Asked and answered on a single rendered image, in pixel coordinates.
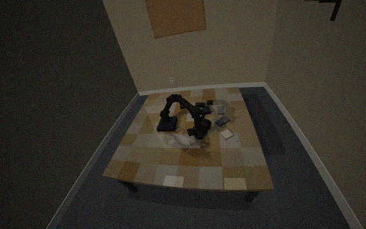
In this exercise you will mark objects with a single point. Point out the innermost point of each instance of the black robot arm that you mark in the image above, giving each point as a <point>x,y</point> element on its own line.
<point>195,112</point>

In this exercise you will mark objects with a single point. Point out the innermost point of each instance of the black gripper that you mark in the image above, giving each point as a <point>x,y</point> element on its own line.
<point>192,132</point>

